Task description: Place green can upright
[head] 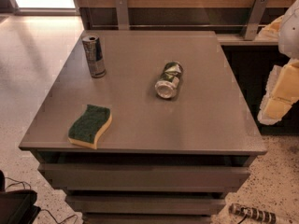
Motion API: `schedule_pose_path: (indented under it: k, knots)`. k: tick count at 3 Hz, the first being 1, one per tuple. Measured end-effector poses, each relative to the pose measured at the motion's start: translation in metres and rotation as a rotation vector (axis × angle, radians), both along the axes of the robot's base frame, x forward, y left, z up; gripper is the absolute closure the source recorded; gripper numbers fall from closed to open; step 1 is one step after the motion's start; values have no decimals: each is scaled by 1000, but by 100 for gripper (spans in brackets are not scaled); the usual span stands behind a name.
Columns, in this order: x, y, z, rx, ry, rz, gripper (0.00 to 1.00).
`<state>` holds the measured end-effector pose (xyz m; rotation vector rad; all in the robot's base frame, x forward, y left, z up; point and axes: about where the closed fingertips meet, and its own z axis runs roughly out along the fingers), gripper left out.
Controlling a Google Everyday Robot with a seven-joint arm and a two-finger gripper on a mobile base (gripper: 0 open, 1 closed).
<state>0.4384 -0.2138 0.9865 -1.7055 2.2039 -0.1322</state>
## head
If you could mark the lower grey drawer front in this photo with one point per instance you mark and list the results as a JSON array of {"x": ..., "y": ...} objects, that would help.
[{"x": 145, "y": 205}]

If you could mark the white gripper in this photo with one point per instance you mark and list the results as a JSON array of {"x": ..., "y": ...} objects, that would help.
[{"x": 290, "y": 32}]

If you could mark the left metal wall bracket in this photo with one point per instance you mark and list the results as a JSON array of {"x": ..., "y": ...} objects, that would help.
[{"x": 122, "y": 14}]

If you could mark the grey drawer cabinet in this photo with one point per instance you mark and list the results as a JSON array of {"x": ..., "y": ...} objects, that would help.
[{"x": 207, "y": 123}]

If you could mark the grey drawer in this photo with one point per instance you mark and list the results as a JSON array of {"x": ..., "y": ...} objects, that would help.
[
  {"x": 100, "y": 177},
  {"x": 145, "y": 205}
]

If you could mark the green yellow sponge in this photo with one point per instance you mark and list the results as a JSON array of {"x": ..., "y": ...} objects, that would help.
[{"x": 88, "y": 128}]

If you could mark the upper grey drawer front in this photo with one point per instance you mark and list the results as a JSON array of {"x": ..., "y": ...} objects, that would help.
[{"x": 100, "y": 177}]

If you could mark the blue silver energy drink can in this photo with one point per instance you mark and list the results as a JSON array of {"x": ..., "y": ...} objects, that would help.
[{"x": 94, "y": 56}]

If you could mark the black box at bottom left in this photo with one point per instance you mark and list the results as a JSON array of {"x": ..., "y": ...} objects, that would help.
[{"x": 18, "y": 206}]

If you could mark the black power strip on floor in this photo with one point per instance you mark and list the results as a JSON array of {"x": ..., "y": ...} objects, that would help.
[{"x": 253, "y": 213}]

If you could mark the green soda can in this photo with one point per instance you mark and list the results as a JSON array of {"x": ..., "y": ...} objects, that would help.
[{"x": 167, "y": 84}]

